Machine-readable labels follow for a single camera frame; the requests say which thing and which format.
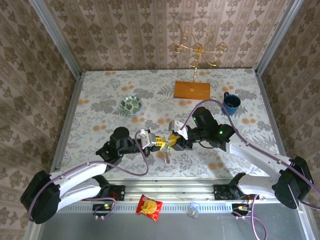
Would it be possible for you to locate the gold hook stand wooden base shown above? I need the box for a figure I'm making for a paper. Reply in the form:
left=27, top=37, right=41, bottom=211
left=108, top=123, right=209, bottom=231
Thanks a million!
left=173, top=30, right=229, bottom=101

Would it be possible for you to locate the small black controller board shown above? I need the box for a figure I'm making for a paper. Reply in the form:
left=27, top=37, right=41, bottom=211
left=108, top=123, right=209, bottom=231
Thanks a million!
left=92, top=203, right=111, bottom=217
left=231, top=203, right=251, bottom=217

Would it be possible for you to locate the red snack packet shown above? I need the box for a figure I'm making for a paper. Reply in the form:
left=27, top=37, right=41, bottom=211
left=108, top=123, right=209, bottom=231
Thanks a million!
left=135, top=194, right=164, bottom=223

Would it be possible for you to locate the floral tablecloth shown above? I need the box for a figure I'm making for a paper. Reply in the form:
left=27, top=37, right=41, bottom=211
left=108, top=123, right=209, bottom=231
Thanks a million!
left=54, top=68, right=287, bottom=179

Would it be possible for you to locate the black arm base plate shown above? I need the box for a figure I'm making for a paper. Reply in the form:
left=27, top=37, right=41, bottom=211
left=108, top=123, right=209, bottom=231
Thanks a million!
left=213, top=183, right=260, bottom=201
left=81, top=184, right=126, bottom=202

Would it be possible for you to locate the grey metal tray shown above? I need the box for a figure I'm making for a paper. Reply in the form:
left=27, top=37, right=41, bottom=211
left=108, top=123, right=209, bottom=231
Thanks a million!
left=37, top=202, right=312, bottom=240

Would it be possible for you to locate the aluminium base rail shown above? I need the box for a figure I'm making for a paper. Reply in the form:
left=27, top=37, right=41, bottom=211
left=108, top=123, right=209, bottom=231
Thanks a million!
left=37, top=177, right=310, bottom=204

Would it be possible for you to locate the leaf pattern ceramic bowl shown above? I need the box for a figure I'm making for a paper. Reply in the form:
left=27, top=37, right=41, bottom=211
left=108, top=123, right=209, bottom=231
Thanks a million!
left=119, top=95, right=143, bottom=116

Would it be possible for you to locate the small clear plastic cup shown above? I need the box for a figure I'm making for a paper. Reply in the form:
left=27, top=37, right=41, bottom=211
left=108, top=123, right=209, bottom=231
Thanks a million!
left=187, top=201, right=201, bottom=216

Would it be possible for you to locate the aluminium frame post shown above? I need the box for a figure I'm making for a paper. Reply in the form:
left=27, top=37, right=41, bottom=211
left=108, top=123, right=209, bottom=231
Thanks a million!
left=254, top=0, right=305, bottom=75
left=28, top=0, right=83, bottom=76

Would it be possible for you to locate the aluminium table side rail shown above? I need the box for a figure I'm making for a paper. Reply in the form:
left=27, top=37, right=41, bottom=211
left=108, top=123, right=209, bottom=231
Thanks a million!
left=47, top=71, right=87, bottom=183
left=254, top=69, right=295, bottom=181

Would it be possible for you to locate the dark blue mug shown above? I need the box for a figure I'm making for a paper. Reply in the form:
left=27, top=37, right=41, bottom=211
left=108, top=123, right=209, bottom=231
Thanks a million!
left=221, top=91, right=242, bottom=116

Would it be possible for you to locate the white slotted cable duct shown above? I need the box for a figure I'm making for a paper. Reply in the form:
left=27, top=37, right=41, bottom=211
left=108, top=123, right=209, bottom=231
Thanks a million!
left=44, top=201, right=235, bottom=214

